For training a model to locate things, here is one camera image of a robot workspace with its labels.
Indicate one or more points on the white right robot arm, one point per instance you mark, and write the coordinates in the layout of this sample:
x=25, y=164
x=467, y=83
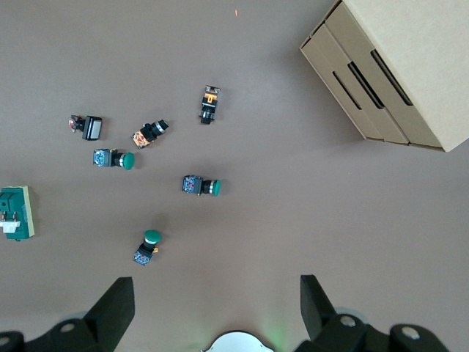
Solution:
x=238, y=344

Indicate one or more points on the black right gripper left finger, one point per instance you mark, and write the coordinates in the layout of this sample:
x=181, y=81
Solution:
x=106, y=315

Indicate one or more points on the brown table mat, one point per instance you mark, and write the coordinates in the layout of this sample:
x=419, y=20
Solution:
x=275, y=220

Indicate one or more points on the cardboard box with slots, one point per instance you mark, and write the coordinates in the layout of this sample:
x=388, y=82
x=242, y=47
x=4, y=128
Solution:
x=421, y=55

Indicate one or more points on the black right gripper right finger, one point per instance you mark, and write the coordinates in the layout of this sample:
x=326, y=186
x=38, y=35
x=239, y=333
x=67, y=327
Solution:
x=315, y=304

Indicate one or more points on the black selector switch orange block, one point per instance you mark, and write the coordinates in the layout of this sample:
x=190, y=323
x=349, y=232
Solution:
x=148, y=133
x=209, y=104

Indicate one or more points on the green mushroom push button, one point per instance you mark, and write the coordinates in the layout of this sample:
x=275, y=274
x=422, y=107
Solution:
x=199, y=185
x=148, y=242
x=110, y=158

